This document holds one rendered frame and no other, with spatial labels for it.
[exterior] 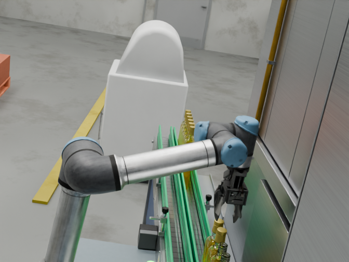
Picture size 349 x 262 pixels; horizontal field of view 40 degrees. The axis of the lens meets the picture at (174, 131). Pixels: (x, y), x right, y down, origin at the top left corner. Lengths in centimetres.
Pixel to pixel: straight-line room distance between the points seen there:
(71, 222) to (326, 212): 114
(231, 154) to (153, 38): 290
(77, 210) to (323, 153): 112
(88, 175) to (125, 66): 297
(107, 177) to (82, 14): 1122
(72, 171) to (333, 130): 99
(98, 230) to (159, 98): 125
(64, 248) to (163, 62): 288
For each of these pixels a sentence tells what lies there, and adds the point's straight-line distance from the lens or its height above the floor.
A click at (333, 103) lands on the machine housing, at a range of 37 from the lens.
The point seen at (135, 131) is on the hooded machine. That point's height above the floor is 51.
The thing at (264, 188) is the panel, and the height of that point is 131.
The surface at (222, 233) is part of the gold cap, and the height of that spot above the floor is 116.
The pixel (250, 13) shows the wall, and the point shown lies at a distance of 1221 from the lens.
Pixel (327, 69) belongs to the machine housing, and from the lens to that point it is 137.
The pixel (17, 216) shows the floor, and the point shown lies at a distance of 387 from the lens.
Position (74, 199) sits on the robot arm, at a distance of 141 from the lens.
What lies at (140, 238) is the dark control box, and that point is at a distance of 220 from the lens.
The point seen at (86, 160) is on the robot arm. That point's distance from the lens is 127.
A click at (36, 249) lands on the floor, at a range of 351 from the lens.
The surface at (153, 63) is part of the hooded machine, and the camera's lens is 416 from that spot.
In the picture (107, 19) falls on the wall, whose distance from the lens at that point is 1229.
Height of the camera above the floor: 198
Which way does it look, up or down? 19 degrees down
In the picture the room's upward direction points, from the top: 10 degrees clockwise
